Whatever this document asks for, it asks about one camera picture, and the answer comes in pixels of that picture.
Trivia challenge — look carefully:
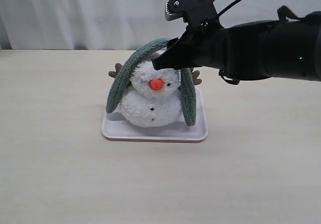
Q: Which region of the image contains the green fleece scarf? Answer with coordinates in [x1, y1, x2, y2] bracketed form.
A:
[106, 38, 197, 127]

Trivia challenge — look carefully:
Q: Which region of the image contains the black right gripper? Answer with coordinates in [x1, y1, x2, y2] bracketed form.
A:
[151, 23, 227, 70]

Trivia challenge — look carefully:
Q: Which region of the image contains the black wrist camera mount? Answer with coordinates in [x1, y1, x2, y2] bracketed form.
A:
[165, 0, 217, 28]

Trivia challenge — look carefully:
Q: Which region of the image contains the white plush snowman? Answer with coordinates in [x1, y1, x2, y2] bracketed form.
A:
[108, 60, 202, 129]

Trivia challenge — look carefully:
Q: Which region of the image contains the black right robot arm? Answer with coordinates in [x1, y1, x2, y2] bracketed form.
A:
[152, 12, 320, 85]

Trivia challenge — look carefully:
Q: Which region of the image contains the white rectangular plastic tray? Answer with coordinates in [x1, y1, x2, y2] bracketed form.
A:
[101, 87, 209, 143]

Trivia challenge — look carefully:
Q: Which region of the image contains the white background curtain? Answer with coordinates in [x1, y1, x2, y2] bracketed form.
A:
[1, 0, 320, 50]

